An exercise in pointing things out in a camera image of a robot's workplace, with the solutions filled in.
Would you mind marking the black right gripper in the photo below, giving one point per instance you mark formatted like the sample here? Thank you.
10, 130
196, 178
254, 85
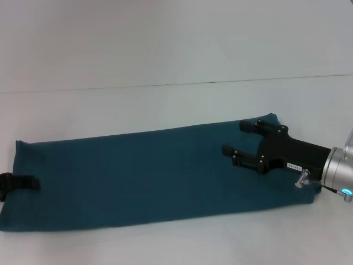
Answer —
292, 151

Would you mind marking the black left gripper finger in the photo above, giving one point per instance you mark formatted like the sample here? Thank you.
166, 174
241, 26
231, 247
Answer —
22, 182

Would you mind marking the teal t-shirt with FREE print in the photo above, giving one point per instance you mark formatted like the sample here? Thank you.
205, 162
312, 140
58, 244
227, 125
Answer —
151, 179

